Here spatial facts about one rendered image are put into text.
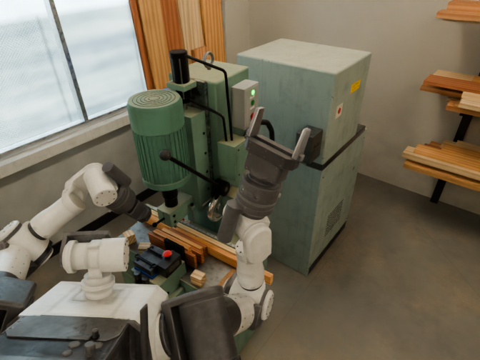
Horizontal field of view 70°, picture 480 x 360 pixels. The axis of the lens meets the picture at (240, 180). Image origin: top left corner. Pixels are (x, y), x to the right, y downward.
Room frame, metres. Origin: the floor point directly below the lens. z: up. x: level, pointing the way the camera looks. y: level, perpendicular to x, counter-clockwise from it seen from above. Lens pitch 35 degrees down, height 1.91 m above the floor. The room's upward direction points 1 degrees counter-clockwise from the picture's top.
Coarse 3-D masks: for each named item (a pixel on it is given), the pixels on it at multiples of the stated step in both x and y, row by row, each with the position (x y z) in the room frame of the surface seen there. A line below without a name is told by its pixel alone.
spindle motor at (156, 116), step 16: (144, 96) 1.06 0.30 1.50; (160, 96) 1.06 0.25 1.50; (176, 96) 1.05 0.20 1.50; (128, 112) 1.00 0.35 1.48; (144, 112) 0.96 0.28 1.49; (160, 112) 0.96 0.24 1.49; (176, 112) 1.00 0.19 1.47; (144, 128) 0.96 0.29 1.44; (160, 128) 0.96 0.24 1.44; (176, 128) 0.99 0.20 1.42; (144, 144) 0.97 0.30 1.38; (160, 144) 0.96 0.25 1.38; (176, 144) 0.99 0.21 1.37; (144, 160) 0.98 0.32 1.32; (160, 160) 0.96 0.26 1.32; (144, 176) 0.99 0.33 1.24; (160, 176) 0.96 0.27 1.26; (176, 176) 0.98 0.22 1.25
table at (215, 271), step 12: (132, 228) 1.10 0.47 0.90; (144, 228) 1.10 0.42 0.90; (156, 228) 1.09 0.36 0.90; (144, 240) 1.02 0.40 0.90; (132, 252) 0.96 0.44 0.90; (204, 264) 0.89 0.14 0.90; (216, 264) 0.88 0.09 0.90; (228, 264) 0.88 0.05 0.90; (216, 276) 0.83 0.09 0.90; (180, 288) 0.80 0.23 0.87; (192, 288) 0.78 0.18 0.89
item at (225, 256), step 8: (152, 216) 1.12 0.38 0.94; (160, 224) 1.08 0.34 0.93; (208, 248) 0.94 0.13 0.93; (216, 248) 0.93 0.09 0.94; (216, 256) 0.92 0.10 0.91; (224, 256) 0.89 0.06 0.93; (232, 256) 0.89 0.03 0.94; (232, 264) 0.88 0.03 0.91; (264, 272) 0.81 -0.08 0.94; (272, 280) 0.80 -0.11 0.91
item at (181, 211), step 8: (184, 200) 1.07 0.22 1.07; (192, 200) 1.09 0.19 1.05; (160, 208) 1.02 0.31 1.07; (168, 208) 1.02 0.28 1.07; (176, 208) 1.02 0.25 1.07; (184, 208) 1.05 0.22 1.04; (160, 216) 1.01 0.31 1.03; (168, 216) 0.99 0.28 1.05; (176, 216) 1.01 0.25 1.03; (184, 216) 1.05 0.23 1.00; (168, 224) 0.99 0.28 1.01
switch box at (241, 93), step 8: (248, 80) 1.27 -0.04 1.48; (232, 88) 1.20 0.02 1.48; (240, 88) 1.19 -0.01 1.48; (248, 88) 1.20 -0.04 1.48; (256, 88) 1.24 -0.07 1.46; (232, 96) 1.20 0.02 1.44; (240, 96) 1.18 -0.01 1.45; (248, 96) 1.19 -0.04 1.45; (256, 96) 1.24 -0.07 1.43; (232, 104) 1.20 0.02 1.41; (240, 104) 1.18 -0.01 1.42; (248, 104) 1.19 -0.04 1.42; (256, 104) 1.24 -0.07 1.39; (232, 112) 1.21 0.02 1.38; (240, 112) 1.19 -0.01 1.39; (248, 112) 1.19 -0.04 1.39; (232, 120) 1.21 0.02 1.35; (240, 120) 1.19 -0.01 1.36; (248, 120) 1.19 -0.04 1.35; (240, 128) 1.19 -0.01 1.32
